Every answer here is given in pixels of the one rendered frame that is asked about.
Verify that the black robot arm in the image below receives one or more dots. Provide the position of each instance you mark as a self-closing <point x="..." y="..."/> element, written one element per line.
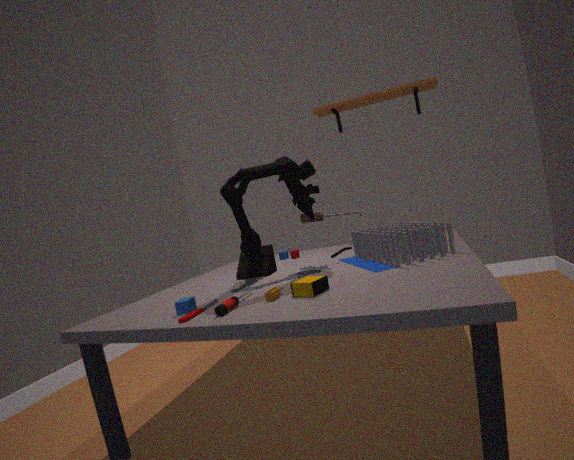
<point x="288" y="170"/>

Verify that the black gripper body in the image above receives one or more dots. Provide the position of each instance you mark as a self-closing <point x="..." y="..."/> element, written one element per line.
<point x="300" y="198"/>

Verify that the red and black screwdriver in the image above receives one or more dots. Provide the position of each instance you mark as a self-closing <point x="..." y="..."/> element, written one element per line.
<point x="226" y="306"/>

